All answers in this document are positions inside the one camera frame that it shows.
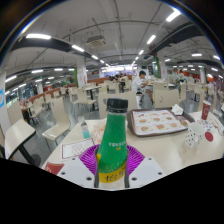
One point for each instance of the green drink bottle black cap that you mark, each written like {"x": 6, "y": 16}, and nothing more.
{"x": 112, "y": 146}

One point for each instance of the white paper leaflet red border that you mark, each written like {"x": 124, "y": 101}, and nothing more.
{"x": 77, "y": 148}

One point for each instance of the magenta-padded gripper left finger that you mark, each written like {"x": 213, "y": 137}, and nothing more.
{"x": 76, "y": 172}

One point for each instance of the cream chair with metal legs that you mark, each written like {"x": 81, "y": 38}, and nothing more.
{"x": 165, "y": 97}
{"x": 115, "y": 95}
{"x": 58, "y": 120}

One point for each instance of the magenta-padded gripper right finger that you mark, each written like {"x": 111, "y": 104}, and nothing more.
{"x": 146, "y": 171}

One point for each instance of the white mug with dark dots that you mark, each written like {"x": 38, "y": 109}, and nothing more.
{"x": 193, "y": 135}

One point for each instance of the printed paper tray liner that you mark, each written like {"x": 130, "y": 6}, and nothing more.
{"x": 158, "y": 121}

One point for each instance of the red paper cup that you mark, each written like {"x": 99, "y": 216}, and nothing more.
{"x": 205, "y": 110}

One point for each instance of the ceiling air conditioner unit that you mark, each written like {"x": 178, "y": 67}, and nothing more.
{"x": 96, "y": 40}

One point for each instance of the ceiling strip lights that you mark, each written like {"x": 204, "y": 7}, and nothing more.
{"x": 77, "y": 48}

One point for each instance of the crumpled white napkin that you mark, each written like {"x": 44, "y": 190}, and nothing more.
{"x": 177, "y": 109}

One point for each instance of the small teal sanitizer bottle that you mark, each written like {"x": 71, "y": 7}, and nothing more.
{"x": 85, "y": 130}

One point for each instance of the person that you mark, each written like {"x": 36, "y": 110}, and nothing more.
{"x": 137, "y": 83}

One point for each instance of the flat round red coaster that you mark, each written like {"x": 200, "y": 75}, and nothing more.
{"x": 209, "y": 136}

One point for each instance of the patterned paper sheet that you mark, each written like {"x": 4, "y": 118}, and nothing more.
{"x": 215, "y": 124}

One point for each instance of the group of cream chairs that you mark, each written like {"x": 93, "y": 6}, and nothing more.
{"x": 81, "y": 96}

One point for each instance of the dark food tray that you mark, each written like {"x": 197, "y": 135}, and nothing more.
{"x": 130, "y": 128}

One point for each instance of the cream dining table black leg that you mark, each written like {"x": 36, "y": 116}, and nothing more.
{"x": 18, "y": 135}

